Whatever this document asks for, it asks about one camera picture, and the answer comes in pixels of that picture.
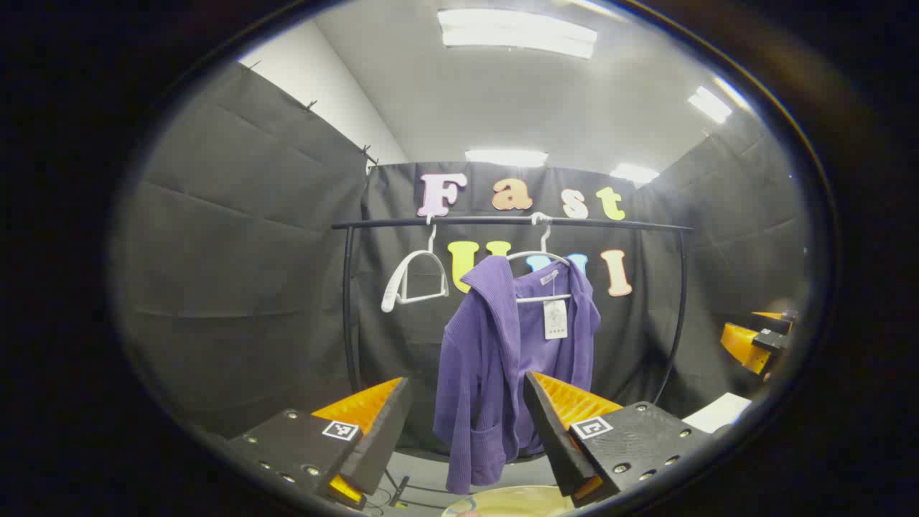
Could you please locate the large ceiling light panel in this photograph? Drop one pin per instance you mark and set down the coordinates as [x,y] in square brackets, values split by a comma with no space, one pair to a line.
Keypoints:
[517,32]

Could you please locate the white plastic clothes hanger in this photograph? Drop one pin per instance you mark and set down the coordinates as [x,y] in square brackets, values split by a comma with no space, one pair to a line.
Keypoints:
[535,299]
[393,280]

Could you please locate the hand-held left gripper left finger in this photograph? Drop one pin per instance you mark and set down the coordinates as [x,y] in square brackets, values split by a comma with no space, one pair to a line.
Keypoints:
[380,438]

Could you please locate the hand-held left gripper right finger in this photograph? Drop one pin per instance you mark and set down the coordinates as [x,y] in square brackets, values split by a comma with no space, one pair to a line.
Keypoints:
[549,431]

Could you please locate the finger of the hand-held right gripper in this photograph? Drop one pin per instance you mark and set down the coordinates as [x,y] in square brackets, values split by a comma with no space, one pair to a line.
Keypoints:
[772,316]
[739,345]

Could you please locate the black backdrop cloth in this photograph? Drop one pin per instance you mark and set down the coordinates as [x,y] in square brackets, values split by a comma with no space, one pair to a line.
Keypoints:
[251,251]

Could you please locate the purple ribbed knit garment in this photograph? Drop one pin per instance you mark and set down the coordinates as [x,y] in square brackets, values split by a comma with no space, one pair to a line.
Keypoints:
[488,345]

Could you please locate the black metal clothes rack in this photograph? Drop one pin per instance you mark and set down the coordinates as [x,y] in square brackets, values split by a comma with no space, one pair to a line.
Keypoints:
[502,221]

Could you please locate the white box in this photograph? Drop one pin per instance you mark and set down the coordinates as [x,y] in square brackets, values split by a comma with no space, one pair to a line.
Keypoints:
[718,413]

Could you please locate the beige laundry hamper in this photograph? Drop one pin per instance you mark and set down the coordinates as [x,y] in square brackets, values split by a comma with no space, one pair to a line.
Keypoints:
[517,499]

